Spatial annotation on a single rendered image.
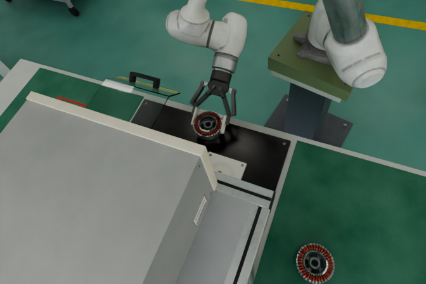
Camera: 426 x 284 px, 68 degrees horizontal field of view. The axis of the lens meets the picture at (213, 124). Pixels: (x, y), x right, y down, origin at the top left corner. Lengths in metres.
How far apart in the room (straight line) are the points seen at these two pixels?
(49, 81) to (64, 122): 0.99
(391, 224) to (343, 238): 0.16
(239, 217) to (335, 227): 0.47
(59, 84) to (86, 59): 1.23
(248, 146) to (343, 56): 0.45
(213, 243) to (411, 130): 1.77
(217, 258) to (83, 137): 0.38
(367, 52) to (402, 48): 1.60
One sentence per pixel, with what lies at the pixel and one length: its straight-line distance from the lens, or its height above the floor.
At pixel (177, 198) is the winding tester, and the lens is 0.56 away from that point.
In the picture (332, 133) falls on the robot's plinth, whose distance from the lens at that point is 2.13.
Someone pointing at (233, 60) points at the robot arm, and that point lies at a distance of 1.15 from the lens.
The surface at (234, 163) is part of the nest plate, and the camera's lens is 1.15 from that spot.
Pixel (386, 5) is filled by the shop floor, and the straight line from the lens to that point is 3.01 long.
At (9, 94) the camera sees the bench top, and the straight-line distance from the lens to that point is 1.80.
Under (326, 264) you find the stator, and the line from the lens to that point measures 1.08.
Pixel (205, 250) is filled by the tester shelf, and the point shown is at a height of 1.11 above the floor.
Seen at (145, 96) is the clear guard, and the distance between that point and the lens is 1.01.
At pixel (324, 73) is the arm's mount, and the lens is 1.35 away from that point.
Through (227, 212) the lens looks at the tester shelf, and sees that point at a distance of 0.75.
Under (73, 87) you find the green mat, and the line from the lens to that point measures 1.62.
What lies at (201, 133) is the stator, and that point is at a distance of 1.14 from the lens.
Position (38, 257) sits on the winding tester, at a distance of 0.64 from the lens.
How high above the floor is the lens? 1.84
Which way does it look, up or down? 59 degrees down
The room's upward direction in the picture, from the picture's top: 14 degrees counter-clockwise
